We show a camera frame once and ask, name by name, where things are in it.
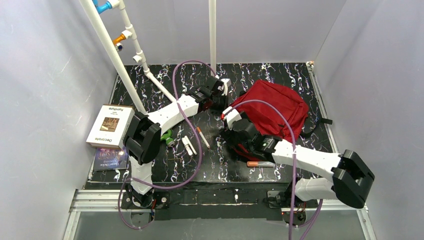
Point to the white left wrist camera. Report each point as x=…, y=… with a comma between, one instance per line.
x=226, y=86

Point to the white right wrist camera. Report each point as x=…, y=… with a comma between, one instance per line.
x=229, y=116

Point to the dark purple book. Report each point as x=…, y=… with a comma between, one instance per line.
x=107, y=159

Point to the orange tipped white pen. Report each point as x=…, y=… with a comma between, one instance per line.
x=203, y=138

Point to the red student backpack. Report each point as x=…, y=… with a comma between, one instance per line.
x=276, y=110

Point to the orange capped grey marker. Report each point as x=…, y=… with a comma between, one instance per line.
x=262, y=164

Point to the orange pipe fitting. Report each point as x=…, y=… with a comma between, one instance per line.
x=117, y=41

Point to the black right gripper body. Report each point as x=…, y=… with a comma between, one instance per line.
x=232, y=133

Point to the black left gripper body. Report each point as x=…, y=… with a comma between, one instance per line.
x=218, y=91

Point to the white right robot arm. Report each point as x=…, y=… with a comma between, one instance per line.
x=341, y=176

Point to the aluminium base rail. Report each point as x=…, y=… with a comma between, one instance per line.
x=212, y=195

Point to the green pipe clamp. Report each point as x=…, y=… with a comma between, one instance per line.
x=168, y=138

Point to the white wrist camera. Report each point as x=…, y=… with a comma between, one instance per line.
x=229, y=116
x=226, y=86

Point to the blue pipe fitting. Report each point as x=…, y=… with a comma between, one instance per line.
x=100, y=8

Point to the white Decorate book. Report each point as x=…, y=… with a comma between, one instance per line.
x=110, y=127

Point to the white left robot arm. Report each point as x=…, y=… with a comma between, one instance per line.
x=143, y=136

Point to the white PVC pipe frame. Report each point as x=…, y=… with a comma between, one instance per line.
x=107, y=42

